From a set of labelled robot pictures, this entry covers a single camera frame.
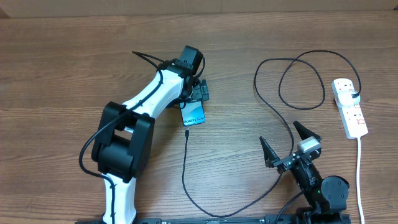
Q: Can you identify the Samsung Galaxy smartphone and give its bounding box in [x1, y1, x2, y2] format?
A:
[180, 101, 206, 126]

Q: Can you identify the black USB charging cable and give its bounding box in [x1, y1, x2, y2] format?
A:
[181, 49, 363, 218]

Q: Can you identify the white power strip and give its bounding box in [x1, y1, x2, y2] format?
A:
[331, 78, 368, 139]

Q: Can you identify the white power strip cord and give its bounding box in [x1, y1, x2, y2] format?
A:
[355, 137, 365, 224]

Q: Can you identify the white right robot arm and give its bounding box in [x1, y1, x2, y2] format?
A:
[259, 121, 351, 223]

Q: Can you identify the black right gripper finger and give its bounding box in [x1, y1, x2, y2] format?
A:
[259, 136, 280, 168]
[293, 121, 322, 141]

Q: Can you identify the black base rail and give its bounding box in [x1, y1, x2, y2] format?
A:
[74, 213, 352, 224]

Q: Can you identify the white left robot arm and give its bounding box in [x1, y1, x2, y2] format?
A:
[91, 46, 209, 223]

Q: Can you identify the white charger plug adapter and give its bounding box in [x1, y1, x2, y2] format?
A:
[335, 90, 361, 108]

